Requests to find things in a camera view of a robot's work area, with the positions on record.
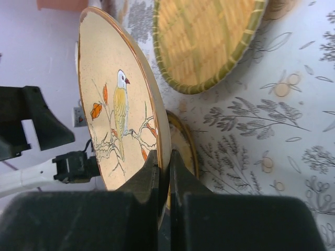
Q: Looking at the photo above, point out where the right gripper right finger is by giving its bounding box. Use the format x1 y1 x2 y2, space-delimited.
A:
170 150 325 250

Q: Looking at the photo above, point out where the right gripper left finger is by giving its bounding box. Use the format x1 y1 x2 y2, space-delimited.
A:
1 151 160 250

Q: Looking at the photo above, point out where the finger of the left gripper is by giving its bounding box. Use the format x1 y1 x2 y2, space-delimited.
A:
1 86 75 161

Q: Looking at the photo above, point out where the beige bird plate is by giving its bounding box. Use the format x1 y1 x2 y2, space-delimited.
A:
77 6 172 191

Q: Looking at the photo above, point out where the woven bamboo tray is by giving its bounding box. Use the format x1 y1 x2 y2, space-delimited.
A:
152 1 267 95

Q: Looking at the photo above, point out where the orange plastic bin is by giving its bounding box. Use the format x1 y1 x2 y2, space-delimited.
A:
36 0 102 12

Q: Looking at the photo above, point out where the yellow brown patterned plate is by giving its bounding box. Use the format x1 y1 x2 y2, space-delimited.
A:
164 109 199 210

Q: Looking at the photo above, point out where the floral patterned table mat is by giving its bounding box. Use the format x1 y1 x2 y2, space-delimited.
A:
102 1 334 250

